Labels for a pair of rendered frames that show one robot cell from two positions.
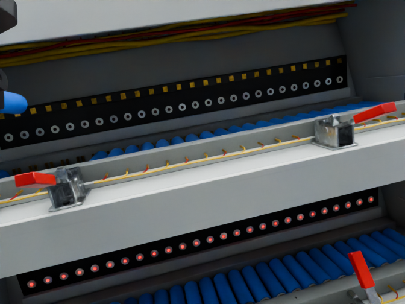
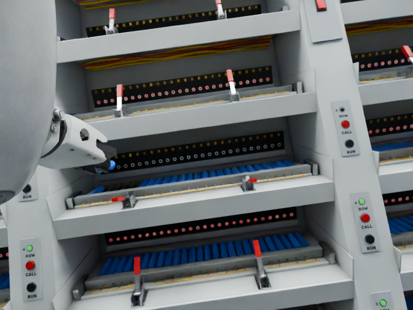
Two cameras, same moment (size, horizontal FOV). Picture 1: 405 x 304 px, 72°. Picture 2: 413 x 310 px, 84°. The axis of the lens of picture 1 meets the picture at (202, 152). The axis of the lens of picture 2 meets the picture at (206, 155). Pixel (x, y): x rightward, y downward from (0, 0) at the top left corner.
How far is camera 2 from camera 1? 0.27 m
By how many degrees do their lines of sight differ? 8
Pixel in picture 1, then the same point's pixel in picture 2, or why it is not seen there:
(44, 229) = (119, 216)
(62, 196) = (126, 203)
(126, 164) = (153, 190)
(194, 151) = (184, 186)
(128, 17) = (157, 129)
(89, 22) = (141, 131)
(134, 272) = (158, 240)
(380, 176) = (266, 205)
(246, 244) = (216, 232)
